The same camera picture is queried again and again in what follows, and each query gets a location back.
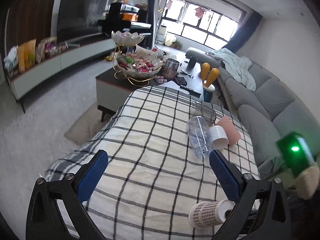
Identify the dark coffee table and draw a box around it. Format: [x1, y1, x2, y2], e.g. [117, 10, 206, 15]
[95, 62, 203, 121]

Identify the navy curtain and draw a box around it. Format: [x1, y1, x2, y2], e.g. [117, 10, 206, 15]
[146, 0, 157, 49]
[223, 11, 263, 53]

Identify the white air purifier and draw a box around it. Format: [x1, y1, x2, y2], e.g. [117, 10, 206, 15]
[155, 25, 167, 44]

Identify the pink cup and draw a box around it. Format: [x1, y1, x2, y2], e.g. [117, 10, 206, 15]
[216, 115, 241, 146]

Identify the white cup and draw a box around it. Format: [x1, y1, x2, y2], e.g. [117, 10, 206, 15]
[209, 126, 229, 150]

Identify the green lit tracker device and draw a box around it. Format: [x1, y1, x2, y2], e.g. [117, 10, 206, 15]
[276, 132, 315, 178]

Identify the lower snack bowl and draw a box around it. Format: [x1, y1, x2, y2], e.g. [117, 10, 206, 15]
[116, 54, 164, 79]

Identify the navy curtain right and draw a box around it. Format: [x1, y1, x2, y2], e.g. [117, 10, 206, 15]
[223, 11, 263, 53]

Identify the black remote control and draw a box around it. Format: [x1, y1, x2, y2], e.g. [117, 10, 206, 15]
[180, 85, 201, 98]

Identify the black white checkered tablecloth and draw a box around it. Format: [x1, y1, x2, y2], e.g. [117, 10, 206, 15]
[44, 86, 261, 240]

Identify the orange snack bag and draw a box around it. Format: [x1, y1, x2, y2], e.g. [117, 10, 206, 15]
[17, 39, 36, 74]

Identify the black flat television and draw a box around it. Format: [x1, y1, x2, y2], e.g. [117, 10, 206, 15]
[56, 0, 107, 43]

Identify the clear plastic cup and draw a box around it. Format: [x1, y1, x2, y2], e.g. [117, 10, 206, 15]
[187, 116, 214, 159]

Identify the smoky grey glass cup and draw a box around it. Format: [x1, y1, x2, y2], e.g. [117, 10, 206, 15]
[190, 101, 216, 126]

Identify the grey sectional sofa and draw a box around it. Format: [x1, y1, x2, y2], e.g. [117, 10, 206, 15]
[185, 48, 319, 177]

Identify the potted plant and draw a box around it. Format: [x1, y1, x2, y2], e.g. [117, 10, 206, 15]
[171, 41, 183, 50]

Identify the navy curtain left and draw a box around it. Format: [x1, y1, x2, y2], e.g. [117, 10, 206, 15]
[146, 0, 157, 49]

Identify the light teal blanket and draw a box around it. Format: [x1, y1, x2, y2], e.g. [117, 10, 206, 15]
[206, 48, 256, 92]

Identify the white tv cabinet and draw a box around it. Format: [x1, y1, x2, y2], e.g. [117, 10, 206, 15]
[9, 38, 116, 111]

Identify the black upright piano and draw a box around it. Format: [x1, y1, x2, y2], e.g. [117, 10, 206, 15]
[98, 2, 152, 47]

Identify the brown checkered paper cup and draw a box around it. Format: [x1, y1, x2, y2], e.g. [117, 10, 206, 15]
[188, 200, 235, 229]

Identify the upper white lotus bowl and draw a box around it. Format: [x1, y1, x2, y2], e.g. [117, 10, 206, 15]
[111, 31, 144, 47]

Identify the black cup on table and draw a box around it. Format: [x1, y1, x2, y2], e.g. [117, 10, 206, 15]
[187, 57, 197, 69]

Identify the white plastic bag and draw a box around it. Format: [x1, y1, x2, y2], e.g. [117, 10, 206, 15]
[4, 46, 18, 72]

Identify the clear jar of nuts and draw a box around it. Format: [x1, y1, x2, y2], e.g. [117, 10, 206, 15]
[162, 59, 180, 81]

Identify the yellow rabbit ear stool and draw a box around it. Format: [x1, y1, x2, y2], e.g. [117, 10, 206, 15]
[201, 62, 220, 102]

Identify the gold bowl stand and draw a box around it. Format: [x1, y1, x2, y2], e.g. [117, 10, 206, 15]
[112, 44, 157, 87]

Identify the pink hanging garment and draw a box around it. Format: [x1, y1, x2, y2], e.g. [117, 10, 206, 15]
[195, 7, 207, 19]

